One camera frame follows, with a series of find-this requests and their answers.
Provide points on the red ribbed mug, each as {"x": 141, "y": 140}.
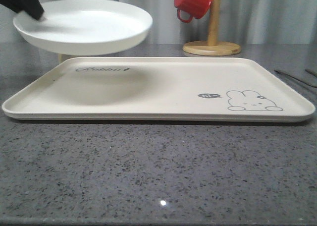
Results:
{"x": 189, "y": 9}

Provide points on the cream rabbit serving tray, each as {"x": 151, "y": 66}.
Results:
{"x": 159, "y": 88}

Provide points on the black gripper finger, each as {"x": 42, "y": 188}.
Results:
{"x": 32, "y": 7}

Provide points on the steel chopsticks pair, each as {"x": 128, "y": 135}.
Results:
{"x": 305, "y": 85}

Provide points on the grey curtain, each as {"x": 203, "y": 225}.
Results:
{"x": 241, "y": 21}

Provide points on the white round plate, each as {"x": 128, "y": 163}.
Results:
{"x": 85, "y": 27}

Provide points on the wooden mug tree stand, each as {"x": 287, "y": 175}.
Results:
{"x": 212, "y": 46}

